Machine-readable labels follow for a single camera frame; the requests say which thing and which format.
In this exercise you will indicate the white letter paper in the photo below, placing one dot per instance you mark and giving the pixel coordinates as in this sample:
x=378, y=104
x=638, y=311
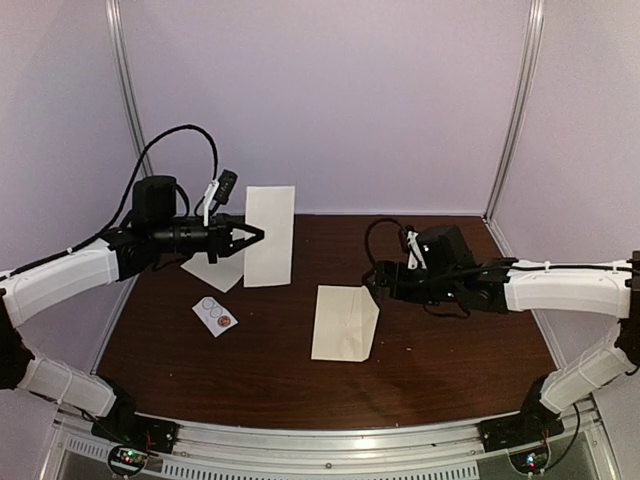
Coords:
x=269, y=262

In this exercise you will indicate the sticker sheet with wax seal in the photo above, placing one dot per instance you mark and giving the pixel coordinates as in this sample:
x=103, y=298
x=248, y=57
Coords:
x=216, y=318

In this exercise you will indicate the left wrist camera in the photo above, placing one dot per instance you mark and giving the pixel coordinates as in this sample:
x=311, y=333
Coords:
x=217, y=194

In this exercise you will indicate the front aluminium rail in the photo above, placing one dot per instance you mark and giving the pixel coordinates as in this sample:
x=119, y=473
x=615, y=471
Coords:
x=451, y=450

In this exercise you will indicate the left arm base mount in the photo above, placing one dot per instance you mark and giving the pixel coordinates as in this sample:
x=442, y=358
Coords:
x=134, y=446

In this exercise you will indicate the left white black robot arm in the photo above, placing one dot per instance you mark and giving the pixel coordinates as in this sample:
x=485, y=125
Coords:
x=151, y=229

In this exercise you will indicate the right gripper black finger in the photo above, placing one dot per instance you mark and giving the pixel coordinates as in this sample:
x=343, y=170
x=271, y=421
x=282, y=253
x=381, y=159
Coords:
x=379, y=295
x=373, y=279

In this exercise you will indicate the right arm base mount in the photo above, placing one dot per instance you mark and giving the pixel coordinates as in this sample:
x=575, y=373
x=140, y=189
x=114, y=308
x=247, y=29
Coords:
x=524, y=435

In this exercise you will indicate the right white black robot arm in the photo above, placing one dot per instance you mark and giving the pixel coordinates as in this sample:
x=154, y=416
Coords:
x=440, y=268

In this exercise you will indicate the aluminium frame post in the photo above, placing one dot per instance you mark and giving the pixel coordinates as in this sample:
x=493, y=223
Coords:
x=123, y=73
x=530, y=55

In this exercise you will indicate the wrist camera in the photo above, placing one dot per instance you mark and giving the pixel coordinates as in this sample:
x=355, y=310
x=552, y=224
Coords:
x=409, y=244
x=217, y=194

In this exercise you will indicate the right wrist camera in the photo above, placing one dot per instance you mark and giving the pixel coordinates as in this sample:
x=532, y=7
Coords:
x=409, y=244

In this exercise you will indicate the cream paper envelope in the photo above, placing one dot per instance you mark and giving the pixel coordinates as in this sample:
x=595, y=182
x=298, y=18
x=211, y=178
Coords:
x=344, y=324

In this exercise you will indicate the right aluminium frame post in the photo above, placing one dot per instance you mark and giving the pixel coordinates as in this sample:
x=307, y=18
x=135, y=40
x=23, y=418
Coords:
x=530, y=55

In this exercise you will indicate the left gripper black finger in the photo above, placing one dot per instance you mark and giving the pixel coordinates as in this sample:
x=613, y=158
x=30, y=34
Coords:
x=232, y=246
x=238, y=224

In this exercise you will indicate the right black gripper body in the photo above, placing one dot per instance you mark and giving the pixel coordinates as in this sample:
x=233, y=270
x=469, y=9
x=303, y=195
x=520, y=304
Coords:
x=418, y=292

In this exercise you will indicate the white paper sheet back left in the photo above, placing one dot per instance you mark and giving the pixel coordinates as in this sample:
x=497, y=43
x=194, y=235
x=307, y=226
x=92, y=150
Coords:
x=222, y=275

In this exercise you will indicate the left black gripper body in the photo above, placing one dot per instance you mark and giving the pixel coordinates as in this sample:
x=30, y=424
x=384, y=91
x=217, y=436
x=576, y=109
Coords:
x=216, y=237

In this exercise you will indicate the left aluminium frame post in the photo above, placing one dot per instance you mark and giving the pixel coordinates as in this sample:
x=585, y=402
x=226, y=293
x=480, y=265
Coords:
x=123, y=73

